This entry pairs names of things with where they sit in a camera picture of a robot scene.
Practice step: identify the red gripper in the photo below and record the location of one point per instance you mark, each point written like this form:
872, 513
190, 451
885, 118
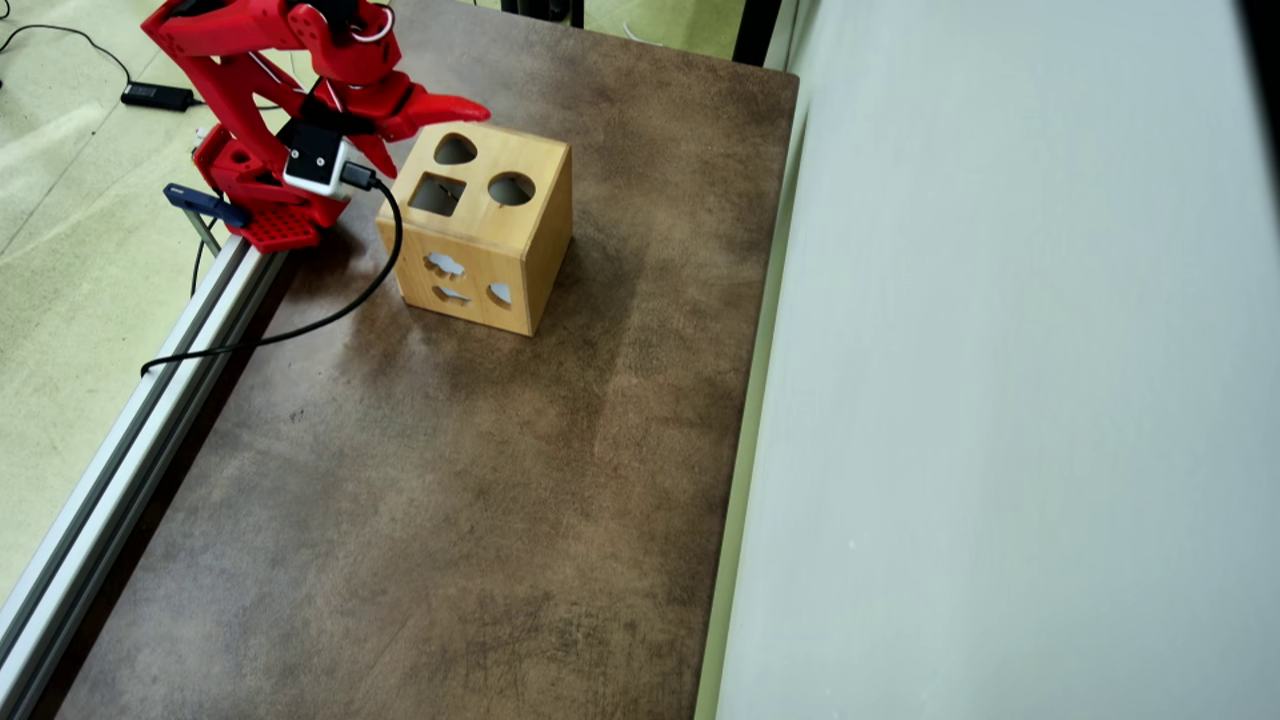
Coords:
402, 104

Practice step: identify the black power adapter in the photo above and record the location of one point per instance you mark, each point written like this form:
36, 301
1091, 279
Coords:
157, 96

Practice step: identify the black floor object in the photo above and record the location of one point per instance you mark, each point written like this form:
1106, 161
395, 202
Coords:
545, 8

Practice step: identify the blue clamp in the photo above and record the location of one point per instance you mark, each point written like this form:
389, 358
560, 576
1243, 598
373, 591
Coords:
205, 203

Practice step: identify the aluminium profile rail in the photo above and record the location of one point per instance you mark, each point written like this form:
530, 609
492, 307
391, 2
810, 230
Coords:
130, 440

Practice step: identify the red robot base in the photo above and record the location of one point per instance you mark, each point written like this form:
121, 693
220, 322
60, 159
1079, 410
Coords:
280, 215

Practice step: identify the red robot arm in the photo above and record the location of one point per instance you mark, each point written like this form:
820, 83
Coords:
215, 35

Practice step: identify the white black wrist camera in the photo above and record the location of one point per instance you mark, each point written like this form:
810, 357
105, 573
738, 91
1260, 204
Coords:
315, 158

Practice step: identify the black metal post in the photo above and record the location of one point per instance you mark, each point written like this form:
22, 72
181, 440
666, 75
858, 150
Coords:
757, 30

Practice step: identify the wooden shape sorter box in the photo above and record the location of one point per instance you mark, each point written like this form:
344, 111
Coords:
500, 240

